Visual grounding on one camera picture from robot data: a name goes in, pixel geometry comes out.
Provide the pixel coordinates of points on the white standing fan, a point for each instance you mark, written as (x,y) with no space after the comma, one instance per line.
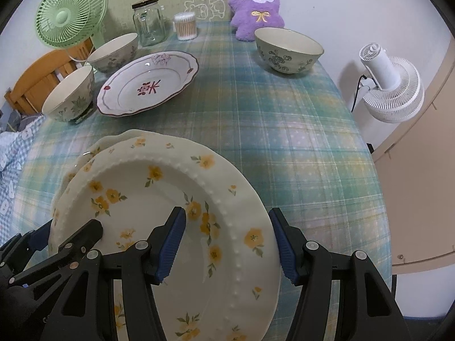
(391,92)

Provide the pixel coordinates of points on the cotton swab container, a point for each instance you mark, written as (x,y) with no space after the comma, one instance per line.
(185,26)

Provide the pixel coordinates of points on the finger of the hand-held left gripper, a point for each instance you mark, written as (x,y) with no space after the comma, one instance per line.
(39,237)
(85,234)

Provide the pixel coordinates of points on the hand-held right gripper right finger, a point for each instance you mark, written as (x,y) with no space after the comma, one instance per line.
(284,248)

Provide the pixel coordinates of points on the wooden chair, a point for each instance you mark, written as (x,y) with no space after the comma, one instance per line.
(35,74)

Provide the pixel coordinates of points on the glass jar with dark lid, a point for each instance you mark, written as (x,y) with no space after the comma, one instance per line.
(149,25)

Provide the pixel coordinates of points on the green bowl blue floral print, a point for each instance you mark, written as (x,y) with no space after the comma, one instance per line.
(284,60)

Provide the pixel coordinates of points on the beige door panel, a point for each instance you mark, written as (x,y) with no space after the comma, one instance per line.
(419,184)

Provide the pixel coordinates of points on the blue gingham cloth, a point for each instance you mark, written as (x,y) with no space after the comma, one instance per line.
(14,149)

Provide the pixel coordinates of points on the green desk fan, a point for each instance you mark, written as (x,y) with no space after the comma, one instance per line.
(64,16)

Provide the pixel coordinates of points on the yellow floral plate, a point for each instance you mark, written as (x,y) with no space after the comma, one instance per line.
(142,191)
(93,150)

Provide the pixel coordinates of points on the pink floral plate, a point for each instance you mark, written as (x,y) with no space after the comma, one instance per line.
(149,85)

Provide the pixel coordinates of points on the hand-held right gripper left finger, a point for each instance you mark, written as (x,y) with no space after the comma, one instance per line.
(174,245)

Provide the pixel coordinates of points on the purple plush toy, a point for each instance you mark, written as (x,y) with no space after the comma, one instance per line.
(248,17)

